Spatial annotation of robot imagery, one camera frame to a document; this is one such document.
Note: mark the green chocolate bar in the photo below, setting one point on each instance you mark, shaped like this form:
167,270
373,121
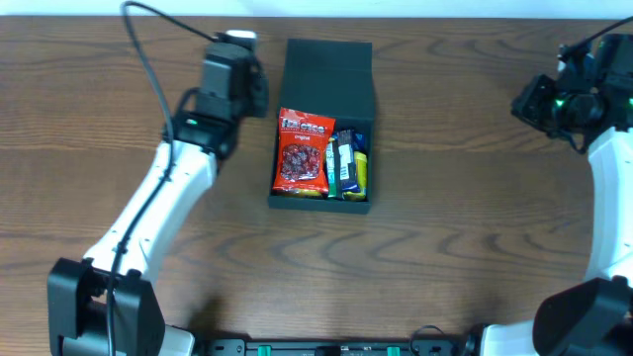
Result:
332,166

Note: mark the purple chocolate bar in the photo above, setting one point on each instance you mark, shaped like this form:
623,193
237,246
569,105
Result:
347,171

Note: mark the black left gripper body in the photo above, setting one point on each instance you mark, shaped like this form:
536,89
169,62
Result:
258,86

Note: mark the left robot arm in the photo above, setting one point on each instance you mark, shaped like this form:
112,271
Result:
105,304

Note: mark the yellow plastic bottle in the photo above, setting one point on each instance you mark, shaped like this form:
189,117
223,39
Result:
362,178

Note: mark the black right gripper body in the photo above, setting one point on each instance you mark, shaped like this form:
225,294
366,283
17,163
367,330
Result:
529,102

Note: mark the blue snack bar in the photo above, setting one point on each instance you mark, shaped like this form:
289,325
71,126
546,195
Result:
355,139

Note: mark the yellow candy bag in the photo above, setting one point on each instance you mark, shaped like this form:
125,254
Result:
304,193

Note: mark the red candy bag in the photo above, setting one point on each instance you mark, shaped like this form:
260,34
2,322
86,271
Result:
302,141

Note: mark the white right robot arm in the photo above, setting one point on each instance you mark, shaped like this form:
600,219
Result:
589,105

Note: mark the dark green box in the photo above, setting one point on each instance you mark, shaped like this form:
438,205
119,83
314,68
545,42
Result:
332,79

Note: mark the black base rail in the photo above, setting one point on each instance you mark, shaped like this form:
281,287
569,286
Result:
428,340

